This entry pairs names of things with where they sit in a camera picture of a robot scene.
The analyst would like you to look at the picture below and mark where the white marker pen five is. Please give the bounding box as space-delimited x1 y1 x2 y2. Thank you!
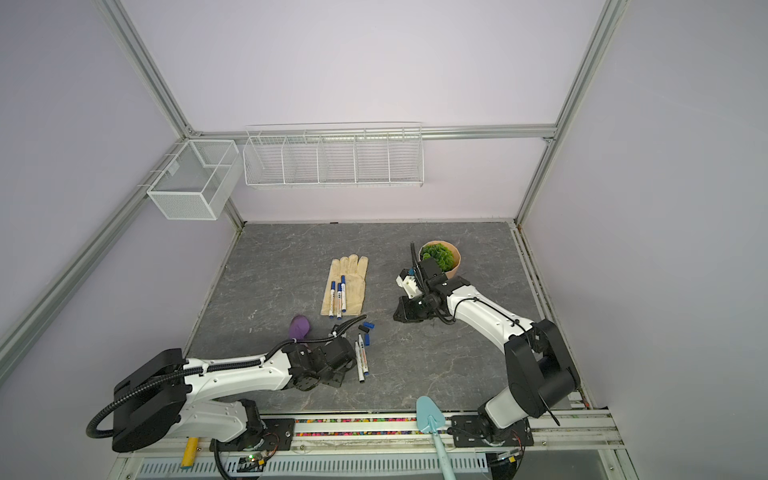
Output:
354 342 365 383

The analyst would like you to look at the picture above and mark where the white marker pen one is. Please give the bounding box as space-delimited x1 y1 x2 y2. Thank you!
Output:
328 281 336 318

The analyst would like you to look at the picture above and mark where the white marker pen three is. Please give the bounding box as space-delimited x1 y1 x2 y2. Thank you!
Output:
339 275 347 314

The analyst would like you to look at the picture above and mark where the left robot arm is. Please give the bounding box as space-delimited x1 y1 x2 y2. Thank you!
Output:
85 336 357 453

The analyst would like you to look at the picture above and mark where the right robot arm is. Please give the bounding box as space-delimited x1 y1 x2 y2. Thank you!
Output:
393 259 581 445

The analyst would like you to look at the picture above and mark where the white marker pen six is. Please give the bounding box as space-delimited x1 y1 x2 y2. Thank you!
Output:
358 334 370 376

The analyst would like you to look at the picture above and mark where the tan pot with green plant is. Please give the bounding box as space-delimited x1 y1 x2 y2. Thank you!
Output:
419 240 461 278

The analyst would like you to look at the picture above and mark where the beige fabric glove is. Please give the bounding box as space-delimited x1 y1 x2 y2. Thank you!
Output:
321 254 369 318

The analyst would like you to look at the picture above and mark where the light blue shovel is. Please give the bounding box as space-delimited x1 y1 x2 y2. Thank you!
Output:
416 396 456 480

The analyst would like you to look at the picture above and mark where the white mesh box basket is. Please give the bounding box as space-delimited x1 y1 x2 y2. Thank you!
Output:
148 140 244 221

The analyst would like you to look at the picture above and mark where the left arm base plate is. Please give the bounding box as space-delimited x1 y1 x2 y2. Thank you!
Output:
209 417 296 453

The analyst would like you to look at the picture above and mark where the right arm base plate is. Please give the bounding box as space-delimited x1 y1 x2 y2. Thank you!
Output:
448 413 534 448

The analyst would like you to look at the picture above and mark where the yellow handled tool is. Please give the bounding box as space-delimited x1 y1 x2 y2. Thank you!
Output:
180 437 199 469

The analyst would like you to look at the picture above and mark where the white wire shelf basket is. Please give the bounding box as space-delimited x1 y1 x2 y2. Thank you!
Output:
243 122 425 188

